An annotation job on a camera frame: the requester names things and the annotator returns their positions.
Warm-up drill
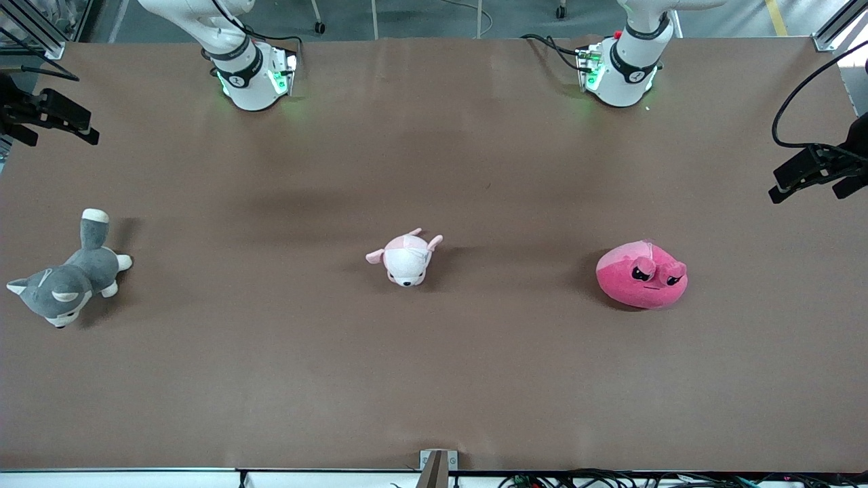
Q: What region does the grey white husky plush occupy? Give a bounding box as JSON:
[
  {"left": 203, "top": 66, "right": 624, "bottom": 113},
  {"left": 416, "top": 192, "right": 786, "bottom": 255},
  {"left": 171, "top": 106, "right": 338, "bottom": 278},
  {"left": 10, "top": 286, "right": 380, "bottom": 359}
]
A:
[{"left": 6, "top": 208, "right": 134, "bottom": 329}]

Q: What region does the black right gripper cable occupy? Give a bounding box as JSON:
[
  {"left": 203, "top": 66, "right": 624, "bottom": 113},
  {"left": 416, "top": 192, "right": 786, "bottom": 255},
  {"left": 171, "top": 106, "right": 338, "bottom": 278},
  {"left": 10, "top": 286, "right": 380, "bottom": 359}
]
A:
[{"left": 0, "top": 27, "right": 80, "bottom": 83}]

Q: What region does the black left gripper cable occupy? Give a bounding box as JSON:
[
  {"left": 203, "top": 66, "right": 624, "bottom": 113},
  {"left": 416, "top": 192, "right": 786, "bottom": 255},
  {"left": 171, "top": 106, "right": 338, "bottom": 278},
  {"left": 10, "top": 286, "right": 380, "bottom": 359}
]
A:
[{"left": 772, "top": 39, "right": 868, "bottom": 151}]

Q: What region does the grey metal table bracket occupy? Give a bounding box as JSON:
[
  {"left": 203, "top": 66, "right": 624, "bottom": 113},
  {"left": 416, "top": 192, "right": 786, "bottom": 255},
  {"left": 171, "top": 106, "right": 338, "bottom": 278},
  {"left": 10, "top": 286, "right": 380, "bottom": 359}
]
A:
[{"left": 419, "top": 449, "right": 459, "bottom": 488}]

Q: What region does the aluminium frame profile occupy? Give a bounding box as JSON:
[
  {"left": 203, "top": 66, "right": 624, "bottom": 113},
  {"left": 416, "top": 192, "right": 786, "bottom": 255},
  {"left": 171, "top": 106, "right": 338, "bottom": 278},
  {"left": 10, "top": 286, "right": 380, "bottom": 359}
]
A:
[
  {"left": 811, "top": 0, "right": 868, "bottom": 53},
  {"left": 0, "top": 0, "right": 66, "bottom": 60}
]

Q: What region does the white pink puppy plush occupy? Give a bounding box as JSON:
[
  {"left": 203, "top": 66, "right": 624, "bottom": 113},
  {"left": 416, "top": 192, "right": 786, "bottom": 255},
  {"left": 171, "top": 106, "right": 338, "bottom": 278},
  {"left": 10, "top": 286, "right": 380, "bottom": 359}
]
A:
[{"left": 366, "top": 228, "right": 444, "bottom": 288}]

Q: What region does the pink blob plush toy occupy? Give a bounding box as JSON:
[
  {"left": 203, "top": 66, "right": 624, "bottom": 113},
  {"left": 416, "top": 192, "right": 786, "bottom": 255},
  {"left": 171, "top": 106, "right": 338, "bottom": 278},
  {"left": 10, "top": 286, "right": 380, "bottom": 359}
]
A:
[{"left": 595, "top": 240, "right": 689, "bottom": 311}]

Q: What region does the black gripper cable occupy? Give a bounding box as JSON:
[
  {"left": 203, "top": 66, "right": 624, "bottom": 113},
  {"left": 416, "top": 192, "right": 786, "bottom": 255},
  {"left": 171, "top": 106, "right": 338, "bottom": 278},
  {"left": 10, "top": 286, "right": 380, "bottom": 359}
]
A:
[
  {"left": 0, "top": 27, "right": 80, "bottom": 83},
  {"left": 772, "top": 39, "right": 868, "bottom": 151}
]

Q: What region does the black left arm base cable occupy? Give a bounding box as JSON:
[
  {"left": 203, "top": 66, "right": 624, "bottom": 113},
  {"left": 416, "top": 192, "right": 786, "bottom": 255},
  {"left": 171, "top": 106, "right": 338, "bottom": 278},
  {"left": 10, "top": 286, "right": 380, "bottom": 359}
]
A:
[{"left": 520, "top": 33, "right": 585, "bottom": 73}]

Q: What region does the black cable bundle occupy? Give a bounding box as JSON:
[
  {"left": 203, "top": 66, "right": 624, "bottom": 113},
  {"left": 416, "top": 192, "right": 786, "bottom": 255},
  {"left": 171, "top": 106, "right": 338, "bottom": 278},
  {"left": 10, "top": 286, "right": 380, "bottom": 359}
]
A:
[{"left": 497, "top": 468, "right": 868, "bottom": 488}]

